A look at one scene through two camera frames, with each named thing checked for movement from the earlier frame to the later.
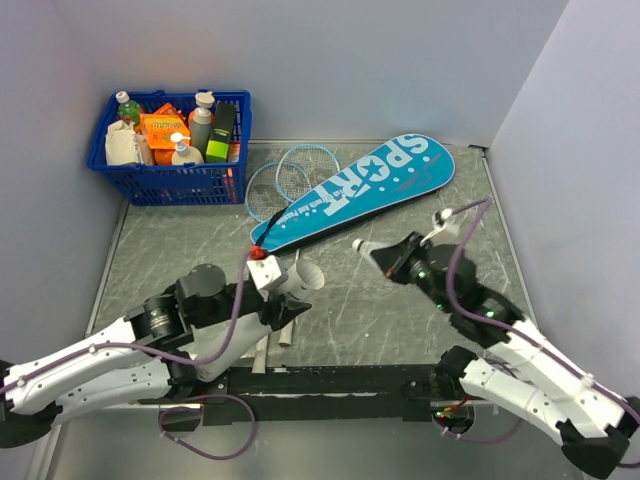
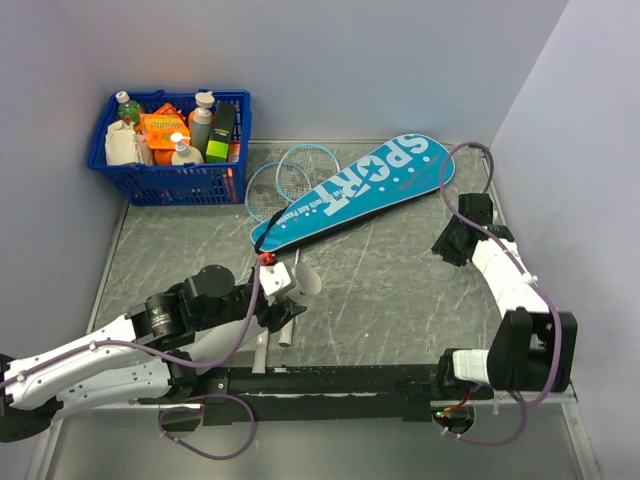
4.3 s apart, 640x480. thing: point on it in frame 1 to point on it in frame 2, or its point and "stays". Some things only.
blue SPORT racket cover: [396, 170] stays
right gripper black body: [412, 266] to [446, 245]
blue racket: [299, 168] stays
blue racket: [270, 186] stays
